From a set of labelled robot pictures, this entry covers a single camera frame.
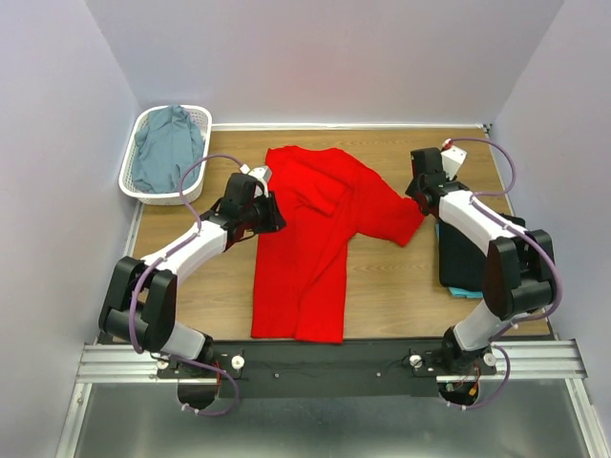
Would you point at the aluminium frame rail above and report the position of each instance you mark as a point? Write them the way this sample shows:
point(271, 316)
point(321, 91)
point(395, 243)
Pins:
point(531, 407)

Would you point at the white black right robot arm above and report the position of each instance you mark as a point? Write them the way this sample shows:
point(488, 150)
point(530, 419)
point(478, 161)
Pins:
point(520, 281)

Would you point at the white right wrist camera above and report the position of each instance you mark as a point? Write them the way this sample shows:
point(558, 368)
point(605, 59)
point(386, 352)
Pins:
point(452, 158)

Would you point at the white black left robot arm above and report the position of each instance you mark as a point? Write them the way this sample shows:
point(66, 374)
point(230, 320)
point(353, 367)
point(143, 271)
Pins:
point(141, 300)

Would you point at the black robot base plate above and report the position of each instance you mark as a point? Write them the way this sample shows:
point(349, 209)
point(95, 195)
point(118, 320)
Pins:
point(354, 368)

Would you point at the red t shirt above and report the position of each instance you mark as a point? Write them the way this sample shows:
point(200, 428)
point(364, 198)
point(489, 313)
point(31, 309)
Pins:
point(326, 197)

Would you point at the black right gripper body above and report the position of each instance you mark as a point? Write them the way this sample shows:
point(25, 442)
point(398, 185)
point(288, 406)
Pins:
point(411, 190)

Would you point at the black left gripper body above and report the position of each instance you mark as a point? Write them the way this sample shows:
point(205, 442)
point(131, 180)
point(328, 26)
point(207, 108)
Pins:
point(263, 217)

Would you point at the folded black t shirt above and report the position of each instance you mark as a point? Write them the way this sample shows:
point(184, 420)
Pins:
point(458, 257)

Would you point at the white plastic laundry basket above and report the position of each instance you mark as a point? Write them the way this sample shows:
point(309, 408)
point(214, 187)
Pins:
point(199, 115)

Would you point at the white table edge strip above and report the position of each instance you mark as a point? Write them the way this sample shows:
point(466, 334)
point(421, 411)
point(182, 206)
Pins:
point(313, 126)

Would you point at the folded teal t shirt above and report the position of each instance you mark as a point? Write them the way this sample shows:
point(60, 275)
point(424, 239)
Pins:
point(463, 292)

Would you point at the grey-blue t shirt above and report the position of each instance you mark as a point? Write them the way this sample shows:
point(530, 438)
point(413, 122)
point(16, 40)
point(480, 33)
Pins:
point(166, 147)

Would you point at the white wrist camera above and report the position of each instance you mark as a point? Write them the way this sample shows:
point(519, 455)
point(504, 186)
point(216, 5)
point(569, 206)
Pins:
point(452, 158)
point(261, 173)

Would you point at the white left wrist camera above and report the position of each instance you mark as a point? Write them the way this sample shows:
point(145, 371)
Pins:
point(261, 173)

